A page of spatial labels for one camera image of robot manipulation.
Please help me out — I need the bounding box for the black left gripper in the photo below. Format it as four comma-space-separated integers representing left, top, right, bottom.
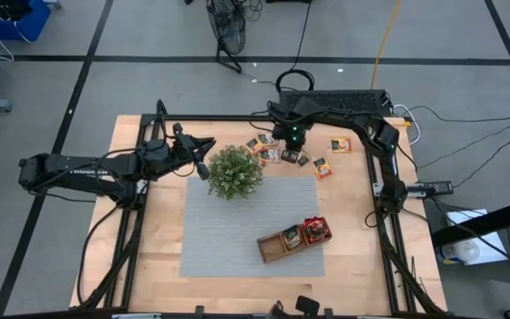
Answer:
167, 122, 218, 181

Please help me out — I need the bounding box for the artificial green potted plant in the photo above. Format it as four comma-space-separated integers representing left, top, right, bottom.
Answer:
205, 144, 265, 201

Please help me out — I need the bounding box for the wooden compartment tray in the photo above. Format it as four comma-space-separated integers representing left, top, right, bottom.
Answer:
257, 215, 334, 266

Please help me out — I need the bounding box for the black computer tower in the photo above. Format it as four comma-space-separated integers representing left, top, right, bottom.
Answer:
277, 89, 394, 119

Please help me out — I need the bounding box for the grey woven placemat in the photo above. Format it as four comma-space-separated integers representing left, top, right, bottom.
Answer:
179, 175, 327, 279

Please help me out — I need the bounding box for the black floor fan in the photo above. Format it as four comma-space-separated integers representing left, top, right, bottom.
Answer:
205, 0, 248, 74

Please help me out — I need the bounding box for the black power adapter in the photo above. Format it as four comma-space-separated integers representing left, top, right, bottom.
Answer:
407, 179, 455, 198

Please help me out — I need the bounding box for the small black object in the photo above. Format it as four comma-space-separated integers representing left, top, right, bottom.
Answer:
294, 294, 321, 317
266, 300, 286, 319

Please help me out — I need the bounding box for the white paper box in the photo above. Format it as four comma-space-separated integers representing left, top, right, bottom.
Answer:
444, 207, 509, 266

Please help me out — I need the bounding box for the large blue plastic bin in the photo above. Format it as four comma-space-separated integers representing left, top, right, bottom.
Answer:
0, 0, 51, 42

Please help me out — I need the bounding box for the black desk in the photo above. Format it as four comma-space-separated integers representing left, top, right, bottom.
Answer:
429, 194, 510, 319

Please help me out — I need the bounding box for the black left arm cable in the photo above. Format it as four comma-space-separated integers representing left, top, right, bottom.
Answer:
158, 111, 197, 179

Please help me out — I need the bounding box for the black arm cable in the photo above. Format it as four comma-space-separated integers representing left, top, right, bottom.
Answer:
364, 209, 388, 230
158, 111, 197, 179

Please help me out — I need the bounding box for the black coiled cable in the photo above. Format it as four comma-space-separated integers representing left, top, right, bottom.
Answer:
274, 0, 316, 94

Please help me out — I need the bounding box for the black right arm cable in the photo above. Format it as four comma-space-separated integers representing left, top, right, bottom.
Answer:
364, 209, 388, 230

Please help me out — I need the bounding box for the yellow hanging cable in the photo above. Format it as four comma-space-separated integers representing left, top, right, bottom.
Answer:
369, 0, 403, 89

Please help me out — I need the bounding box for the black floor cable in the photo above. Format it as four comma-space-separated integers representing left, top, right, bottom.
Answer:
407, 105, 510, 124

